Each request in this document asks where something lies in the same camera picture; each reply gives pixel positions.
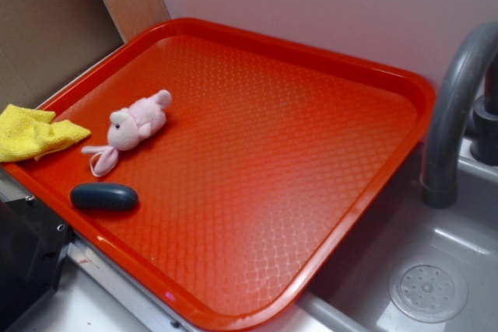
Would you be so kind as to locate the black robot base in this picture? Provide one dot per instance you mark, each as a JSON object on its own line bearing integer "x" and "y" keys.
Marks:
{"x": 34, "y": 243}

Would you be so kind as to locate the yellow cloth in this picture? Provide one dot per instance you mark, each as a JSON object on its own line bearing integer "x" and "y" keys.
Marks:
{"x": 33, "y": 134}

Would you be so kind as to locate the red plastic tray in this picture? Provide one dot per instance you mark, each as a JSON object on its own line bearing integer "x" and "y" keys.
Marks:
{"x": 271, "y": 153}

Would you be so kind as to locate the pink plush toy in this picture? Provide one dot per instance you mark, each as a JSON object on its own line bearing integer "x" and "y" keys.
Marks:
{"x": 129, "y": 127}

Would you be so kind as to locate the dark blue oval soap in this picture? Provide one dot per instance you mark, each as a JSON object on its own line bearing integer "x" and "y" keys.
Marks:
{"x": 104, "y": 196}

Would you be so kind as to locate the grey curved faucet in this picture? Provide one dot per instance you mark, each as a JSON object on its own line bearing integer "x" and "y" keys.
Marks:
{"x": 452, "y": 120}

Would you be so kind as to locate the grey toy sink basin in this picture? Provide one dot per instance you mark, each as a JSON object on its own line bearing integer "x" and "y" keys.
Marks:
{"x": 350, "y": 293}

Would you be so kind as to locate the brown cardboard panel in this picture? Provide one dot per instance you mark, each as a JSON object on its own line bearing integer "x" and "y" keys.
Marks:
{"x": 45, "y": 44}

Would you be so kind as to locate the round sink drain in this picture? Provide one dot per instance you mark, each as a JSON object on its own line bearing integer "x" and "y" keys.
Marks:
{"x": 428, "y": 290}

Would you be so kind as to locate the dark faucet handle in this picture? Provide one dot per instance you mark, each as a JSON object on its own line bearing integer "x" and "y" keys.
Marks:
{"x": 484, "y": 115}

